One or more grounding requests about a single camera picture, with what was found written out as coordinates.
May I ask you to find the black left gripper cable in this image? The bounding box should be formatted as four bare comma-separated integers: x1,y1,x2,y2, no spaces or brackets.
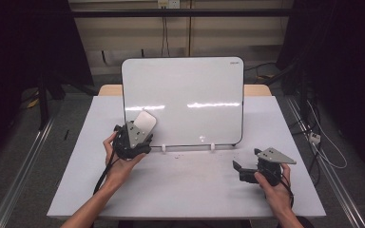
92,148,119,196

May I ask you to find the black curtain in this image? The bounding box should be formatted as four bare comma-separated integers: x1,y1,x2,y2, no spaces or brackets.
275,0,365,181
0,0,94,165

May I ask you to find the person's right hand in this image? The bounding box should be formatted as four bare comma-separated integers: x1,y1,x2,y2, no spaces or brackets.
254,162,295,219

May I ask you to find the black floor cable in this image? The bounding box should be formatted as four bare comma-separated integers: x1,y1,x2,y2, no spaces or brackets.
243,61,279,73

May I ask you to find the white whiteboard with black edge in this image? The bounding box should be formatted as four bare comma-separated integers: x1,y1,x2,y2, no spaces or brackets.
121,56,245,148

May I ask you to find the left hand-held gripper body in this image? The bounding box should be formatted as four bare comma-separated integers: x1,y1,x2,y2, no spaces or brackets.
112,121,152,161

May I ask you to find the black hanging wall cable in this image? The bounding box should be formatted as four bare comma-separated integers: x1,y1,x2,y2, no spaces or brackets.
161,8,171,59

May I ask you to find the white whiteboard eraser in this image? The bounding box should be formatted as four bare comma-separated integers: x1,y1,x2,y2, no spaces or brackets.
133,110,157,134

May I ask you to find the person's left hand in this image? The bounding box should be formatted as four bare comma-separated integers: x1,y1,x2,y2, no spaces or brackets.
103,132,147,192

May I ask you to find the metal floor rail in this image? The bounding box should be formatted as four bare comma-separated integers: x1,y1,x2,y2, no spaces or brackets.
285,95,365,228
0,116,57,228

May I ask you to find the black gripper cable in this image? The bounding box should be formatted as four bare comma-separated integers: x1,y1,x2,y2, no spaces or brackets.
279,173,296,210
92,148,119,196

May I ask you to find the white wall socket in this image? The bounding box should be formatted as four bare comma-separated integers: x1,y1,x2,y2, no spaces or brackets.
157,0,181,10

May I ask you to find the white floor cable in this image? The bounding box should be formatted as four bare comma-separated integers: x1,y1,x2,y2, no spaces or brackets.
306,100,349,170

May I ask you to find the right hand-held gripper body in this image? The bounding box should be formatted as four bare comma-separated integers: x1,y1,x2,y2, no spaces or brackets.
254,146,298,187

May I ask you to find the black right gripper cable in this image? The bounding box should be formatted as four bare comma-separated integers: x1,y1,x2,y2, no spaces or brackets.
279,173,296,210

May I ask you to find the white power adapter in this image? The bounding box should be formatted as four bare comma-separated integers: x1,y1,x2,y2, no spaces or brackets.
308,132,322,145

